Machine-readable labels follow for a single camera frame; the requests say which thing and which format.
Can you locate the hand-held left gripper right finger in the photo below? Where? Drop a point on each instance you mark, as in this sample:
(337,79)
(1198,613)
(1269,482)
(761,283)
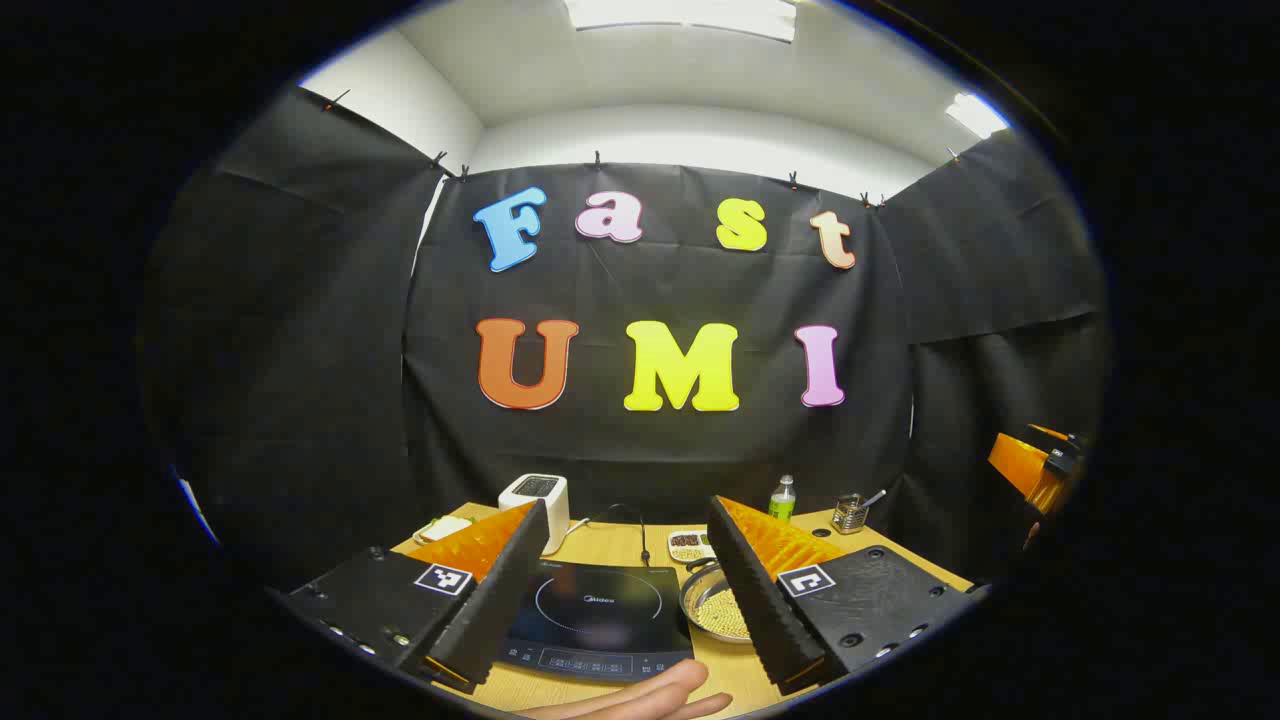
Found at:
(760,600)

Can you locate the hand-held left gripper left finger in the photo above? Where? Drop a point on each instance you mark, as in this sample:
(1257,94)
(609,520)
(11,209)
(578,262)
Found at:
(490,600)

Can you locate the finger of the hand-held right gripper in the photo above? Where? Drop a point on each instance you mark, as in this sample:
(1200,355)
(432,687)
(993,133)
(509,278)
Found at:
(1020,465)

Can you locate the stainless steel pot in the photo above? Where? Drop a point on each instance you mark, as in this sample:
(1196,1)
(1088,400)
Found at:
(692,600)

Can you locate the black induction cooktop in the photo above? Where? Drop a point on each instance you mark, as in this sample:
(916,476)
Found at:
(600,620)

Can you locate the pile of soybeans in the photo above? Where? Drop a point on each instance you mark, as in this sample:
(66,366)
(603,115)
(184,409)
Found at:
(722,615)

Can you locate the white divided bean dish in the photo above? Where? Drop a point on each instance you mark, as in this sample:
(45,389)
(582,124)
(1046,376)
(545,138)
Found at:
(688,545)

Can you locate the green label drink bottle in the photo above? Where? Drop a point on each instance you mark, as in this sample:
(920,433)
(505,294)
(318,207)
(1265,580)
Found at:
(782,503)

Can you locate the white toaster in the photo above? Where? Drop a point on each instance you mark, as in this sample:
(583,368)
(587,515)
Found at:
(535,498)

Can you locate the black backdrop cloth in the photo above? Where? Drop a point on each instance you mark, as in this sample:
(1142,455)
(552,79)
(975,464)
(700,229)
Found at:
(650,440)

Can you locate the ceiling light panel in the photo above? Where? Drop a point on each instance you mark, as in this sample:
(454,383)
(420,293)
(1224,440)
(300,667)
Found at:
(977,115)
(680,15)

